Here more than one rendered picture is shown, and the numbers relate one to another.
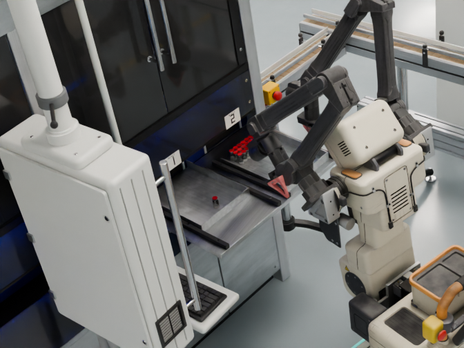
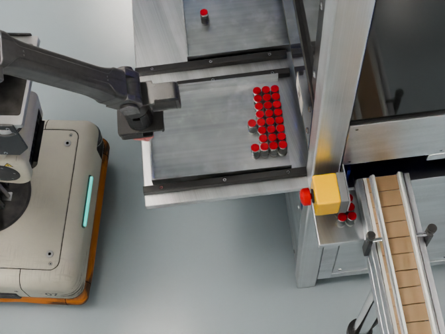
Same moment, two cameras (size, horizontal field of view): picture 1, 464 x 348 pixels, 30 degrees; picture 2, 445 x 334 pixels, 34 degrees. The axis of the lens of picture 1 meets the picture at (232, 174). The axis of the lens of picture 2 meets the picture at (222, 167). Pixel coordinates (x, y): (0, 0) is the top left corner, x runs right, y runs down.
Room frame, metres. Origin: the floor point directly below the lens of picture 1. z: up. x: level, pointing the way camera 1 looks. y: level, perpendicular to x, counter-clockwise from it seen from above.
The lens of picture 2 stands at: (3.36, -0.82, 2.53)
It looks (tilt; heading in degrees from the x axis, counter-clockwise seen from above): 65 degrees down; 132
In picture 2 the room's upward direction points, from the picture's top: 8 degrees counter-clockwise
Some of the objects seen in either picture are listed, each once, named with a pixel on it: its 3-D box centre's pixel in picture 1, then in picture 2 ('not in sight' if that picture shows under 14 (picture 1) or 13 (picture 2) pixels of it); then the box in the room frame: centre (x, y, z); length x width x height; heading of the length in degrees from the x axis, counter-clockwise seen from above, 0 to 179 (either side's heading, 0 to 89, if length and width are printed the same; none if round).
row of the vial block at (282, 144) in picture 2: (245, 145); (278, 120); (2.90, -0.08, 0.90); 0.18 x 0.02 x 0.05; 130
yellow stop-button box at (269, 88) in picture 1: (268, 92); (328, 193); (3.12, -0.21, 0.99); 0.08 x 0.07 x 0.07; 41
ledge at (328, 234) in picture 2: not in sight; (343, 217); (3.16, -0.20, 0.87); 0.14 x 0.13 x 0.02; 41
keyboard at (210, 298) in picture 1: (170, 286); not in sight; (2.25, 0.28, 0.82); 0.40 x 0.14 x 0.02; 45
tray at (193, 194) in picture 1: (194, 194); (246, 12); (2.65, 0.16, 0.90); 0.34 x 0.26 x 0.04; 41
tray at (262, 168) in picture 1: (274, 158); (216, 128); (2.78, -0.18, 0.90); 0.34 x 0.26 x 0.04; 40
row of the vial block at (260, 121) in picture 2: (253, 148); (260, 122); (2.87, -0.11, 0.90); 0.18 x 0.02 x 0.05; 130
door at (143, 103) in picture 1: (101, 74); not in sight; (2.60, 0.37, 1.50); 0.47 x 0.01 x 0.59; 131
